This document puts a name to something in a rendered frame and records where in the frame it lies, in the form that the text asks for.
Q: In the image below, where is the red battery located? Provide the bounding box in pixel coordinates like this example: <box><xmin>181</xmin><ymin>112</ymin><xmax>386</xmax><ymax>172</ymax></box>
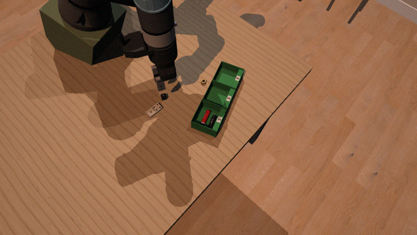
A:
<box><xmin>201</xmin><ymin>110</ymin><xmax>210</xmax><ymax>125</ymax></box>

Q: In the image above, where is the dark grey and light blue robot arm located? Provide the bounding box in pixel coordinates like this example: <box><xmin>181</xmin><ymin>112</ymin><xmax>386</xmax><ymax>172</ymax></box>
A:
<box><xmin>58</xmin><ymin>0</ymin><xmax>175</xmax><ymax>36</ymax></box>

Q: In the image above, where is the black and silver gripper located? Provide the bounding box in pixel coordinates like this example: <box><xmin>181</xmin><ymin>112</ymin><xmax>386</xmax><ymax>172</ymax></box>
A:
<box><xmin>119</xmin><ymin>22</ymin><xmax>178</xmax><ymax>91</ymax></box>

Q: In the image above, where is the tan domino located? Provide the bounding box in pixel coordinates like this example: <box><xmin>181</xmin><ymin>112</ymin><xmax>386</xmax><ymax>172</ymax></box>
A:
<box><xmin>146</xmin><ymin>103</ymin><xmax>163</xmax><ymax>118</ymax></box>

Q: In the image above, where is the green rack of bins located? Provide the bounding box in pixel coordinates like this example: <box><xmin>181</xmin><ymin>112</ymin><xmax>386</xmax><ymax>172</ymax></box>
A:
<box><xmin>191</xmin><ymin>61</ymin><xmax>244</xmax><ymax>137</ymax></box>

